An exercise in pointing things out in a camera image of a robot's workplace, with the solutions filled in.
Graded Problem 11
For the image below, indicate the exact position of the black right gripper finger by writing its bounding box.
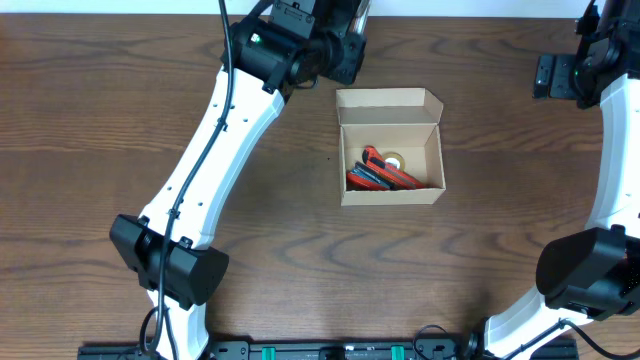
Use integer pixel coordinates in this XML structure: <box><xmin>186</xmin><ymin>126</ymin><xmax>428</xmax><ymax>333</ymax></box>
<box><xmin>532</xmin><ymin>54</ymin><xmax>555</xmax><ymax>99</ymax></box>
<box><xmin>549</xmin><ymin>54</ymin><xmax>577</xmax><ymax>99</ymax></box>

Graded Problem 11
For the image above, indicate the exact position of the cardboard box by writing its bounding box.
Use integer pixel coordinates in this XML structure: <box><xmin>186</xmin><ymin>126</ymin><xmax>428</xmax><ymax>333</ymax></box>
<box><xmin>336</xmin><ymin>88</ymin><xmax>446</xmax><ymax>206</ymax></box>

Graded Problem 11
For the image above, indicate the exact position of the yellow clear tape roll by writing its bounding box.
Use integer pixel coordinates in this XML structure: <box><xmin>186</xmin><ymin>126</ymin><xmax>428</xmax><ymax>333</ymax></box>
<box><xmin>382</xmin><ymin>152</ymin><xmax>406</xmax><ymax>171</ymax></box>

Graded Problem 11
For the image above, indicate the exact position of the red black stapler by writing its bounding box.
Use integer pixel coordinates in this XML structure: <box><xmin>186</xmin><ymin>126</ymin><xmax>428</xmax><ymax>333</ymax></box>
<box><xmin>346</xmin><ymin>162</ymin><xmax>396</xmax><ymax>191</ymax></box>

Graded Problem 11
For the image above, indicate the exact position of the red utility knife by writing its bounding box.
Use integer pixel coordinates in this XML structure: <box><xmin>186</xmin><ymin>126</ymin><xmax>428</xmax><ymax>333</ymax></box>
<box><xmin>362</xmin><ymin>146</ymin><xmax>425</xmax><ymax>190</ymax></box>

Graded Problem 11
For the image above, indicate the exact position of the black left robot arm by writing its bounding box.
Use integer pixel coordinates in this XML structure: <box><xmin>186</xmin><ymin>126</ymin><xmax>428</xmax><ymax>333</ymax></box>
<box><xmin>109</xmin><ymin>0</ymin><xmax>370</xmax><ymax>359</ymax></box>

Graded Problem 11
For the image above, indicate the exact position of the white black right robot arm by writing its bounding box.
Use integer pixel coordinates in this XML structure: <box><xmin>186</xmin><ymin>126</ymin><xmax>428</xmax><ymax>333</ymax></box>
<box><xmin>456</xmin><ymin>0</ymin><xmax>639</xmax><ymax>359</ymax></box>

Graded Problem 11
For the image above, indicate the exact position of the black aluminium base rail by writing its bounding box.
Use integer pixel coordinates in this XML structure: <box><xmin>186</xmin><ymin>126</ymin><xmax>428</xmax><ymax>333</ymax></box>
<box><xmin>77</xmin><ymin>338</ymin><xmax>579</xmax><ymax>360</ymax></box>

